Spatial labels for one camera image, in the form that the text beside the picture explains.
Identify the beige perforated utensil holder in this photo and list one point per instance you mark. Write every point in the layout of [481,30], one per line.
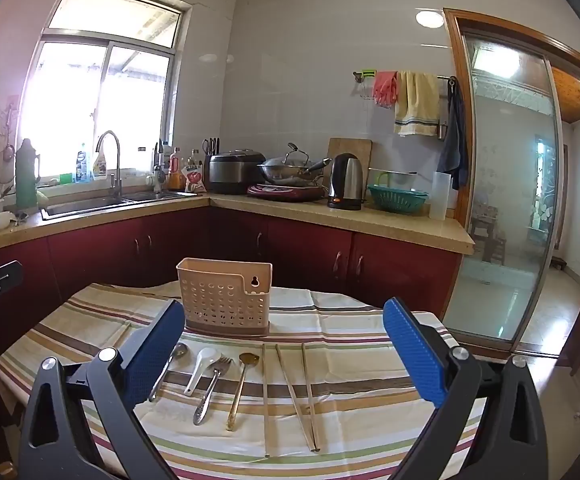
[219,300]

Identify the gold spoon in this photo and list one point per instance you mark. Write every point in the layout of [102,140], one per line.
[249,359]

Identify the white spray bottle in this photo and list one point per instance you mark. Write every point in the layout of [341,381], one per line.
[99,165]

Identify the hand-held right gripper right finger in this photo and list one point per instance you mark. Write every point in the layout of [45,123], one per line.
[412,350]

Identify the green sponge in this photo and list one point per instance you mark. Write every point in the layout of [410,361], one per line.
[65,178]

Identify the clear dish soap bottle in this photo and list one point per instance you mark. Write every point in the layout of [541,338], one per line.
[82,165]

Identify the dark rice cooker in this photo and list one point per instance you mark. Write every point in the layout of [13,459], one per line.
[235,172]

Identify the yellow towel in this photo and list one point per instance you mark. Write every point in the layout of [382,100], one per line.
[415,102]

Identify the sliding glass door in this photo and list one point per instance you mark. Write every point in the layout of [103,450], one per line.
[510,160]

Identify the green thermos flask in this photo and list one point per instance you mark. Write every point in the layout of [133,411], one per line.
[25,180]

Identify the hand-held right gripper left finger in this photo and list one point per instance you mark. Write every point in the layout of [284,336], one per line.
[157,350]

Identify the knife block with scissors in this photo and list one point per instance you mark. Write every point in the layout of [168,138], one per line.
[209,147]

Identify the round wall light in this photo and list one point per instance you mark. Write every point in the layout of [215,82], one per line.
[430,18]

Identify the steel sink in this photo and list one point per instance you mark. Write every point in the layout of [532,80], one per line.
[84,207]

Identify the steel fork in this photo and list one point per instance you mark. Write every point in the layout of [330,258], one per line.
[204,402]

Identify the dark blue cloth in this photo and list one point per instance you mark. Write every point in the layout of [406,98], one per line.
[455,150]

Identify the steel kitchen faucet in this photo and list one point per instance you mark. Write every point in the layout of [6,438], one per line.
[114,160]

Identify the steel wok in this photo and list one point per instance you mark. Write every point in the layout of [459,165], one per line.
[290,176]

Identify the green plastic colander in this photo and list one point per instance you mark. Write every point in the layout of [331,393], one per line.
[397,200]

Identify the beige kitchen countertop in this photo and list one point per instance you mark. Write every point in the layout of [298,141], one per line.
[320,217]

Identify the kitchen window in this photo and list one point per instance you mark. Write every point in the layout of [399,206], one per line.
[94,100]

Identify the steel electric kettle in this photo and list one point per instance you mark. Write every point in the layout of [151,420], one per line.
[347,180]

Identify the metal towel rack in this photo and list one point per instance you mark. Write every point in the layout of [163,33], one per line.
[444,77]

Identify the small water tap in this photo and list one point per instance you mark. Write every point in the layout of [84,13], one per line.
[158,180]

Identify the wooden cutting board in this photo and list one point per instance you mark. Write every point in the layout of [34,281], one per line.
[360,147]

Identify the wooden door frame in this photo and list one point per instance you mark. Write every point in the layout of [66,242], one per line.
[520,35]

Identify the striped tablecloth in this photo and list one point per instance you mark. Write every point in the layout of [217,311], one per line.
[360,410]

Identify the cooking oil bottle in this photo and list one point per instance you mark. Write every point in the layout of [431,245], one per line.
[175,175]

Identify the pink rubber gloves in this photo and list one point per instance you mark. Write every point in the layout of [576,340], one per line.
[385,87]

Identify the wooden chair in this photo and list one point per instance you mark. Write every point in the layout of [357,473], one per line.
[490,240]

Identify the red induction cooker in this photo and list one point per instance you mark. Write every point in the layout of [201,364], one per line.
[285,192]

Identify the steel wok lid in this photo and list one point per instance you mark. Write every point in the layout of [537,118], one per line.
[290,161]

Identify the steel spoon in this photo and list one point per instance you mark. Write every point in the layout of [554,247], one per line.
[179,351]

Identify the white plastic container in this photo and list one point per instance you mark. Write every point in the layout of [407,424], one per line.
[439,197]

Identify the white ceramic spoon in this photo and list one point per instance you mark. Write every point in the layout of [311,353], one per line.
[205,357]

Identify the red and white bag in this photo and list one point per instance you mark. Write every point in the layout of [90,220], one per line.
[194,180]

